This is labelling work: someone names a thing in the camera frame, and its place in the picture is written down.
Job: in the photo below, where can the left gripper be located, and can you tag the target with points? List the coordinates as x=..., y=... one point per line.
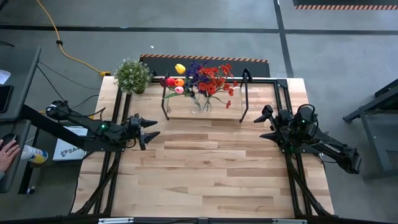
x=135, y=129

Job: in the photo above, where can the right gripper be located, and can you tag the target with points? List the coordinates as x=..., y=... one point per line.
x=281, y=127

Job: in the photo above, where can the maroon artificial tulip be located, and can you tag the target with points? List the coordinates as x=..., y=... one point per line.
x=163, y=82

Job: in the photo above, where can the clear glass vase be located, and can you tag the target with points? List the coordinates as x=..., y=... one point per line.
x=207, y=105
x=196, y=105

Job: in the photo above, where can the orange artificial tulip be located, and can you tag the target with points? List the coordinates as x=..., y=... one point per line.
x=179, y=82

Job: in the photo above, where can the red artificial flower bunch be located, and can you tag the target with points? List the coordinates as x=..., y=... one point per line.
x=228, y=84
x=208, y=79

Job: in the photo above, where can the yellow artificial tulip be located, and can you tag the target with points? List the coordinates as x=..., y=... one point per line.
x=180, y=68

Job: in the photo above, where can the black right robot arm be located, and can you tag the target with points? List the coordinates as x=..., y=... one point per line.
x=326, y=140

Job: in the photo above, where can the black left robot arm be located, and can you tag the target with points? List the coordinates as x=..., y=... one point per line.
x=81, y=124

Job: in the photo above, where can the potted plant with white flowers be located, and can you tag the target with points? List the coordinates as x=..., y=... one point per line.
x=133, y=76

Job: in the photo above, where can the black hazard-striped floor mat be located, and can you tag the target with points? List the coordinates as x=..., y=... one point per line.
x=164, y=65

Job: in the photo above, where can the white box with logo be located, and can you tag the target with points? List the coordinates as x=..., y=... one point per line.
x=66, y=151

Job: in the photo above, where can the grey metal side table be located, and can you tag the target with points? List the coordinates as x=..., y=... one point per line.
x=373, y=124

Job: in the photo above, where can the white and yellow bottle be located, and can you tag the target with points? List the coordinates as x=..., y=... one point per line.
x=34, y=154

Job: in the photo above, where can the black desk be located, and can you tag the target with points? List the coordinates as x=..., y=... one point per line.
x=18, y=81
x=14, y=174

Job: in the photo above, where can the black computer mouse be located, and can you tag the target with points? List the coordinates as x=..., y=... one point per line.
x=7, y=138

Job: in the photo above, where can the person's hand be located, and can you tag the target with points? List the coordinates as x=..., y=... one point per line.
x=7, y=154

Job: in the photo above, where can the black phone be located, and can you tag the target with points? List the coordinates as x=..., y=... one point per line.
x=4, y=99

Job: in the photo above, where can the white paper sheet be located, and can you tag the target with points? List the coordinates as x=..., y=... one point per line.
x=3, y=76

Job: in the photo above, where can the wooden shelf with black frame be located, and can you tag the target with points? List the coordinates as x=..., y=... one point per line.
x=205, y=107

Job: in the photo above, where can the black aluminium table frame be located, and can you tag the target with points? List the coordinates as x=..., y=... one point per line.
x=211, y=80

